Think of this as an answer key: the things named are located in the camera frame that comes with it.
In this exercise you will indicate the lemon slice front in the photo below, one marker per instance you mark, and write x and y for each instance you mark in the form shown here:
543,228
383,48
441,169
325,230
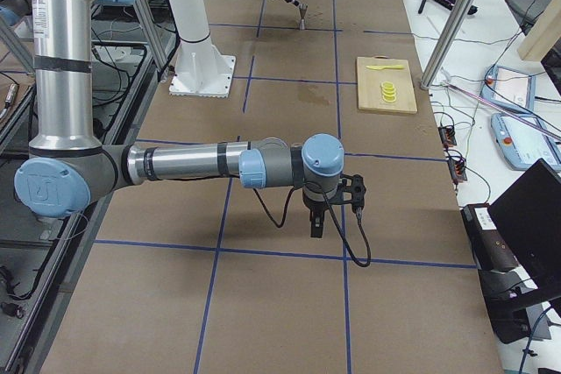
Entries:
389,99

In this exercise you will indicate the aluminium frame post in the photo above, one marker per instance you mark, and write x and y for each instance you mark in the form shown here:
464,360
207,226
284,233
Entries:
445,41

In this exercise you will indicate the wooden cutting board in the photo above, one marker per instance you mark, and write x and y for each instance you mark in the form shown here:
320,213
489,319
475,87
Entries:
370,90

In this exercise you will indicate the yellow plastic knife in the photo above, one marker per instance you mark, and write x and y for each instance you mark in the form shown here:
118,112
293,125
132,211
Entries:
385,67

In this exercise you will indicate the green handled reacher stick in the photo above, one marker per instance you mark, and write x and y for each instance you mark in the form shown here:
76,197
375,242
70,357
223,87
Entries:
549,129

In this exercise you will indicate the steel jigger shaker cup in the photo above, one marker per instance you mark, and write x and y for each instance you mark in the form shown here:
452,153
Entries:
302,8

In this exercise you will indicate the black monitor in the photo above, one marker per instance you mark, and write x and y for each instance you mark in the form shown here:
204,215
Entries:
527,215

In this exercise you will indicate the grey chair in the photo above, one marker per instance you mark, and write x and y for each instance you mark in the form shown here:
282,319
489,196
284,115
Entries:
527,12

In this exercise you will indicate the wooden plank post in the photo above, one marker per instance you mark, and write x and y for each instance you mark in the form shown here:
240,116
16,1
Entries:
544,34

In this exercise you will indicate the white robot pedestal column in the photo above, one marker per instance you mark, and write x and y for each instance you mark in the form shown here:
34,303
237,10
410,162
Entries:
200,69

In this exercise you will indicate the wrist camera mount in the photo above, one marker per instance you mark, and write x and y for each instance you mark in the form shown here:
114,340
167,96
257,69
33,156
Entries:
350,190

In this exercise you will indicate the black box with label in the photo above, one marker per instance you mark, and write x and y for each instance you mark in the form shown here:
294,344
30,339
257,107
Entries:
490,249

